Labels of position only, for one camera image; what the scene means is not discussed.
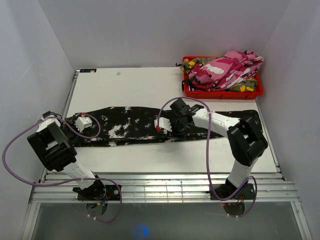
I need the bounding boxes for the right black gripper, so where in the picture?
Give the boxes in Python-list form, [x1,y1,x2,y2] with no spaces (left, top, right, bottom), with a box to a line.
[166,118,190,140]

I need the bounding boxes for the red plastic bin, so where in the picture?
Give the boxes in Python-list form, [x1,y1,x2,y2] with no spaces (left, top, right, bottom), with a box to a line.
[181,55,265,100]

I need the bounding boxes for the aluminium rail frame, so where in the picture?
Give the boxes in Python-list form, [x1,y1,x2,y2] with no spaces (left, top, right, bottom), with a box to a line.
[19,69,313,240]

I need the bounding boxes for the black white splatter trousers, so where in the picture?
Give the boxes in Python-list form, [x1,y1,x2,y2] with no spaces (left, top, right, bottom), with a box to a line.
[62,105,262,148]

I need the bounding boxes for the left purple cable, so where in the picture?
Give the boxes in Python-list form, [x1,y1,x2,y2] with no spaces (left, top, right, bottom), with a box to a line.
[1,112,123,224]

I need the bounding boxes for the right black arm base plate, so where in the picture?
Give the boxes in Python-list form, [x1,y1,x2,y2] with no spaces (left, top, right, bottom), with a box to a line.
[213,183,255,201]

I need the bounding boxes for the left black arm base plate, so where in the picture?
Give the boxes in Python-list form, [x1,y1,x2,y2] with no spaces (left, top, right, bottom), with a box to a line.
[76,185,120,201]

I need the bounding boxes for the small blue label sticker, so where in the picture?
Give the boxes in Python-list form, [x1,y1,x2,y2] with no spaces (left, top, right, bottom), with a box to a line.
[79,68,97,73]

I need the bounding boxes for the pink camouflage trousers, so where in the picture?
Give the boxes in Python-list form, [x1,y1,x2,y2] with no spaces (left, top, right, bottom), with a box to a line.
[184,50,264,92]

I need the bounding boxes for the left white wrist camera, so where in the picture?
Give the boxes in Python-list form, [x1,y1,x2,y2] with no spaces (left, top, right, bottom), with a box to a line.
[75,116,93,133]

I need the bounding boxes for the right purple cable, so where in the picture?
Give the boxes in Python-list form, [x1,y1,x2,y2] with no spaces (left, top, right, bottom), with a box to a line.
[156,96,257,219]

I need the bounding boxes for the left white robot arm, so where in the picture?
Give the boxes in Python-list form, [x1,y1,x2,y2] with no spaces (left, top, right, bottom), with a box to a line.
[27,111,107,201]

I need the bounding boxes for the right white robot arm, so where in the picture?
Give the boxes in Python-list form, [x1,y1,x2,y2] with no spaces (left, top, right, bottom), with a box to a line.
[170,98,268,199]

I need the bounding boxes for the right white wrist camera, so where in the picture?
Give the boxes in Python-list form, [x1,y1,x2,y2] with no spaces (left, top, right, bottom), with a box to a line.
[154,117,172,132]

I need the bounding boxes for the purple cable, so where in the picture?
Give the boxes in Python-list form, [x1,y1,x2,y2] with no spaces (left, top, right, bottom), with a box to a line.
[156,96,257,219]
[1,112,123,224]

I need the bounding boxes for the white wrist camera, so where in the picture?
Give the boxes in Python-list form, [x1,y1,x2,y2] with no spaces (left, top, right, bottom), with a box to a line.
[75,116,93,133]
[154,117,172,132]

